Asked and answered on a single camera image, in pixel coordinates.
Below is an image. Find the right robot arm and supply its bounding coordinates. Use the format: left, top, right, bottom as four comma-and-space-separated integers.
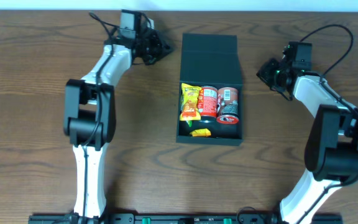
257, 58, 358, 223

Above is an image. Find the red Pringles can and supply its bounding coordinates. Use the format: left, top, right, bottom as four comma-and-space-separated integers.
197, 86, 218, 123
216, 87, 239, 124

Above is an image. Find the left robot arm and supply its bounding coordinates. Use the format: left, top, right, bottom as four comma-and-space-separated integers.
63, 27, 172, 223

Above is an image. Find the dark green box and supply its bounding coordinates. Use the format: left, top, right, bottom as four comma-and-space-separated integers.
176, 33, 244, 146

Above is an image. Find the orange yellow snack bag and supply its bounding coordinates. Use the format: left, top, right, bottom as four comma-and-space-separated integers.
180, 83, 202, 121

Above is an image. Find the small yellow snack packet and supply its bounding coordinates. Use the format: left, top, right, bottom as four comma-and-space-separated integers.
190, 128, 211, 138

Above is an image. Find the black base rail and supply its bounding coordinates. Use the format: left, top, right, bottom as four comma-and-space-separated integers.
28, 213, 344, 224

